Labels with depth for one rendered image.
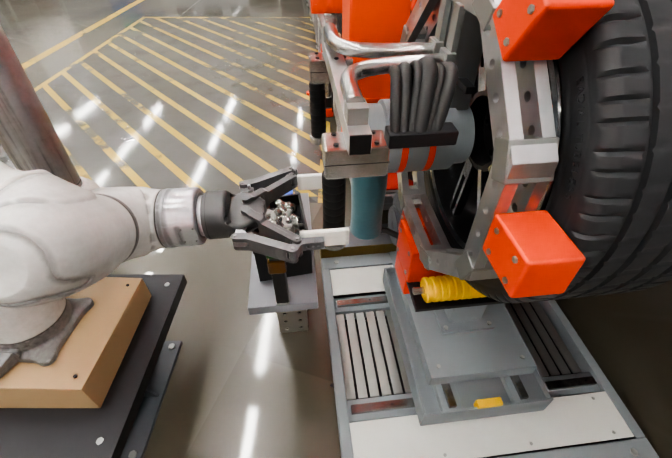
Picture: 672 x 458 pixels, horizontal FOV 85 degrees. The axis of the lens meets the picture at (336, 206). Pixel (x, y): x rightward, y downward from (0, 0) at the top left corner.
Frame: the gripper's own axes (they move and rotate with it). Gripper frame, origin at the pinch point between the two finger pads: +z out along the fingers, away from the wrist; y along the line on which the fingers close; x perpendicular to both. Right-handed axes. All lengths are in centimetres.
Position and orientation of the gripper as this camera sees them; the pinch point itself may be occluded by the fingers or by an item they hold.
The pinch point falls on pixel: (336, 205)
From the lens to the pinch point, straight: 58.4
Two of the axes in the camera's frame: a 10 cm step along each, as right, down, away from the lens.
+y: 1.1, 6.5, -7.5
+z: 9.9, -0.7, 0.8
